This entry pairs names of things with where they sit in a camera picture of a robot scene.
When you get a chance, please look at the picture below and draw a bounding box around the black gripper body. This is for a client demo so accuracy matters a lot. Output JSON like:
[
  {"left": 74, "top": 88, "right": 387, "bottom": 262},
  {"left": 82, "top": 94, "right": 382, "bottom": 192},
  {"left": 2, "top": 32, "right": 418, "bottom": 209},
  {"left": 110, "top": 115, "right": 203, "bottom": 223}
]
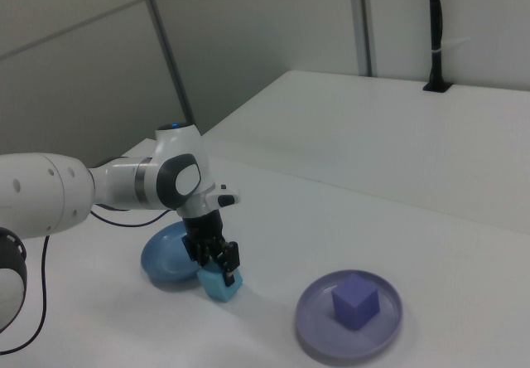
[{"left": 181, "top": 211, "right": 227, "bottom": 245}]

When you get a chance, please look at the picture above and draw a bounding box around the purple plate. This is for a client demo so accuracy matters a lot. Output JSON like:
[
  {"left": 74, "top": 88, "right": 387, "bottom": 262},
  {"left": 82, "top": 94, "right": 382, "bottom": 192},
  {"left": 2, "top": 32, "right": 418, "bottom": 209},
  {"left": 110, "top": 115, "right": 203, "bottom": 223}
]
[{"left": 295, "top": 269, "right": 404, "bottom": 360}]

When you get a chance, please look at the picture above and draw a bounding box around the blue plate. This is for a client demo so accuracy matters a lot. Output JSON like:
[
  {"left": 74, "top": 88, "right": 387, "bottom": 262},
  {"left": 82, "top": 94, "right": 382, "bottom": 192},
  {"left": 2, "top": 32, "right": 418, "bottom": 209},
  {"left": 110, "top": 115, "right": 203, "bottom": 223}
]
[{"left": 140, "top": 220, "right": 208, "bottom": 285}]

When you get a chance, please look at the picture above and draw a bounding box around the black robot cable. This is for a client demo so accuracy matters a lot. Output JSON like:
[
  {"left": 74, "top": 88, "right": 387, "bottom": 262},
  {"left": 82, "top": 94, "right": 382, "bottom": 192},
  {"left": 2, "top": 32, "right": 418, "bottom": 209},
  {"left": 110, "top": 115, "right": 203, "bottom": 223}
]
[{"left": 0, "top": 204, "right": 175, "bottom": 355}]

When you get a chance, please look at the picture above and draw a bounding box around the grey partition post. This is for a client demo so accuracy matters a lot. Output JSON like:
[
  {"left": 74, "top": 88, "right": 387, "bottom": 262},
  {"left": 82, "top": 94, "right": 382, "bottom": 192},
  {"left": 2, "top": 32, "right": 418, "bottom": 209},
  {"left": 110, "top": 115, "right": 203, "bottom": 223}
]
[
  {"left": 351, "top": 0, "right": 378, "bottom": 78},
  {"left": 138, "top": 0, "right": 196, "bottom": 131}
]

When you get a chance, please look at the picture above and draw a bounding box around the black clamped pole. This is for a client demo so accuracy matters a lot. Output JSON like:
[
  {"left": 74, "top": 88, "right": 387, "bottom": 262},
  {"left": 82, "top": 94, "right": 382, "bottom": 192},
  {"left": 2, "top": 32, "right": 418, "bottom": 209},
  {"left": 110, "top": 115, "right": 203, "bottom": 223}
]
[{"left": 422, "top": 0, "right": 451, "bottom": 94}]

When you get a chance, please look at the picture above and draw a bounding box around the purple cube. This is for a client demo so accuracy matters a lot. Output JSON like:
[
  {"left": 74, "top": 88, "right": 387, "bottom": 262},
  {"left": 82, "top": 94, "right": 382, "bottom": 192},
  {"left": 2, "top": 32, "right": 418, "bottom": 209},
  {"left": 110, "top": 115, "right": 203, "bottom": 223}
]
[{"left": 330, "top": 272, "right": 381, "bottom": 332}]

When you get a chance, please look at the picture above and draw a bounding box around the cyan cube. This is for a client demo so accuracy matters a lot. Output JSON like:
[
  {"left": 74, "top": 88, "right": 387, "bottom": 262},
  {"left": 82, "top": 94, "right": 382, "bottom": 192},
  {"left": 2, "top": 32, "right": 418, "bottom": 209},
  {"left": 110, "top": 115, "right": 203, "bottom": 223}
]
[{"left": 196, "top": 259, "right": 245, "bottom": 304}]

